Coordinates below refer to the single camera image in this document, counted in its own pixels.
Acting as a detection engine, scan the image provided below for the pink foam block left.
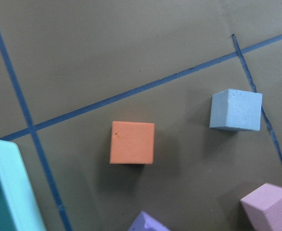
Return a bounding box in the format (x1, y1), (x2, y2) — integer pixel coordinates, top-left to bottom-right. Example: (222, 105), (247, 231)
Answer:
(240, 183), (282, 231)

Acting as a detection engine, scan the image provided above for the orange foam block left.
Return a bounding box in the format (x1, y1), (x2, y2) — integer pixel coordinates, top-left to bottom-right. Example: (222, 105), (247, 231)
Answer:
(110, 121), (155, 164)

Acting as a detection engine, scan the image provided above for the teal plastic bin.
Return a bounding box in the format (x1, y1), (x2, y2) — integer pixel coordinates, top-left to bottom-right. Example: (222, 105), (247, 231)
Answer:
(0, 140), (46, 231)

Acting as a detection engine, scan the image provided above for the light blue foam block left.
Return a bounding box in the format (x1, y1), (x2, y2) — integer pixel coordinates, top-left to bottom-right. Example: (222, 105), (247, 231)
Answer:
(209, 89), (263, 131)

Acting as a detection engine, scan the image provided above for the purple foam block left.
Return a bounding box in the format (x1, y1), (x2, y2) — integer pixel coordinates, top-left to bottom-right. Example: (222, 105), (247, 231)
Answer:
(128, 211), (170, 231)

